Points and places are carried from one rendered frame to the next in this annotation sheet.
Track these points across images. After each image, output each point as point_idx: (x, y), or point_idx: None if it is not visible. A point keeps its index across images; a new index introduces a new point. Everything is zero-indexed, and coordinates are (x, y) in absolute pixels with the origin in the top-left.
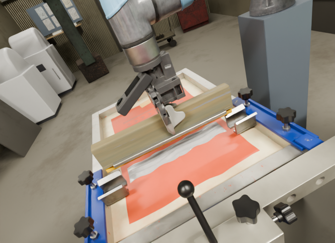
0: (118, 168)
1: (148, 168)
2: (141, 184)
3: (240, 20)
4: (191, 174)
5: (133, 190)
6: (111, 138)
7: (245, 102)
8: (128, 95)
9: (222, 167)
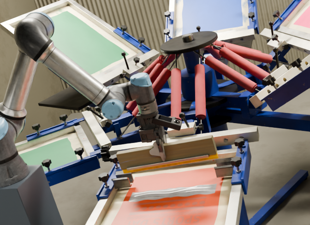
0: (221, 195)
1: (199, 185)
2: (210, 180)
3: (20, 189)
4: (176, 177)
5: (216, 179)
6: (197, 137)
7: (105, 186)
8: (171, 117)
9: (159, 175)
